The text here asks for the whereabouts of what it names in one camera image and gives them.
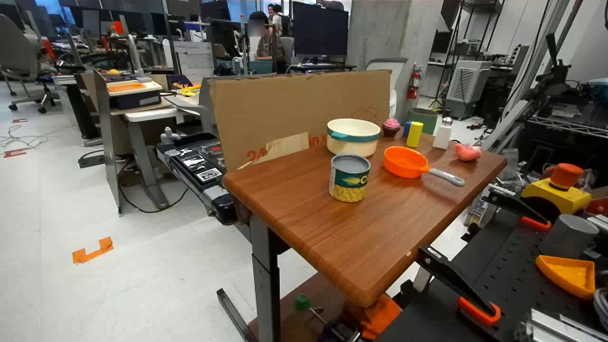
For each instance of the small grey cylinder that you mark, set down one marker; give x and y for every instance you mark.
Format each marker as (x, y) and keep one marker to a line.
(568, 235)

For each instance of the brown cardboard sheet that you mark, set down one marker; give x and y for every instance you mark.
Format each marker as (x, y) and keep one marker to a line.
(285, 106)

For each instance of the red fire extinguisher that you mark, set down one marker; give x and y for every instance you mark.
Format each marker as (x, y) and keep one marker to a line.
(415, 81)

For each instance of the grey table frame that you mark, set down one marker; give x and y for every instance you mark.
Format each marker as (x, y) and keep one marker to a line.
(264, 277)

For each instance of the yellow corn can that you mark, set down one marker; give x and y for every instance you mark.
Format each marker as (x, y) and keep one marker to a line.
(348, 182)

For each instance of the white bottle silver cap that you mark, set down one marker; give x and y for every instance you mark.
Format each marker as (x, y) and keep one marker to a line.
(441, 135)

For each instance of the grey office chair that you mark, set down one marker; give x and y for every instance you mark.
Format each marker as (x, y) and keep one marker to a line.
(19, 49)

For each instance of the black equipment rail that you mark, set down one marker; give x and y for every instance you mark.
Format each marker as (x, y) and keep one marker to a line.
(200, 167)

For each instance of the pink cupcake toy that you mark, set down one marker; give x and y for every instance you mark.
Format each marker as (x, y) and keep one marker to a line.
(390, 125)

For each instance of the black perforated workbench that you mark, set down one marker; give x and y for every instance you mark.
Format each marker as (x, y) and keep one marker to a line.
(506, 266)

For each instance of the green knob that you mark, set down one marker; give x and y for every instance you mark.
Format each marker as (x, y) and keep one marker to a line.
(302, 302)

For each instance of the orange wedge tray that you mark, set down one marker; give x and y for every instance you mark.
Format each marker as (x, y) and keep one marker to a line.
(570, 275)

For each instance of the yellow cylinder block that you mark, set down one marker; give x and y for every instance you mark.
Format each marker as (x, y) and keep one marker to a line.
(415, 135)

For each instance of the printer with orange top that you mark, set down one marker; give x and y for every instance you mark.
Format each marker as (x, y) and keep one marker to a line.
(133, 91)

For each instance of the person with short hair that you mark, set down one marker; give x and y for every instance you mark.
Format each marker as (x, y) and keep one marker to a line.
(276, 15)

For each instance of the grey office desk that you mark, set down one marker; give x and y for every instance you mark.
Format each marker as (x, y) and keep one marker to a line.
(143, 116)

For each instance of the silver aluminium extrusion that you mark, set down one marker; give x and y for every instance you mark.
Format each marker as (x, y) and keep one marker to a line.
(557, 325)

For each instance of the blue cube block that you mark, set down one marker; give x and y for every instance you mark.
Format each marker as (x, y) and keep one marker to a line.
(405, 127)

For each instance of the black monitor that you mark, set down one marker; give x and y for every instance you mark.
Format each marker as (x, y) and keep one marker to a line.
(320, 30)

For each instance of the person in dark top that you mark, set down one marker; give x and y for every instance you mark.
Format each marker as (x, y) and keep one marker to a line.
(259, 40)

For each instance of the black tripod equipment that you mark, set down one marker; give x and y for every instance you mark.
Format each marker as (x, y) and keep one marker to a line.
(557, 95)

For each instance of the white crate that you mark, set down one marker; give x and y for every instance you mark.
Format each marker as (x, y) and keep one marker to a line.
(472, 81)

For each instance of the yellow emergency stop box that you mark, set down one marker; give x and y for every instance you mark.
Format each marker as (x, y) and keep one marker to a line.
(557, 192)

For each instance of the white pot teal rim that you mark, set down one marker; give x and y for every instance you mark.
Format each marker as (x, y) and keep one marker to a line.
(352, 144)

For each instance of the orange printed bracket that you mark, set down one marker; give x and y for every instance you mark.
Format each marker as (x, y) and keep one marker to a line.
(380, 315)

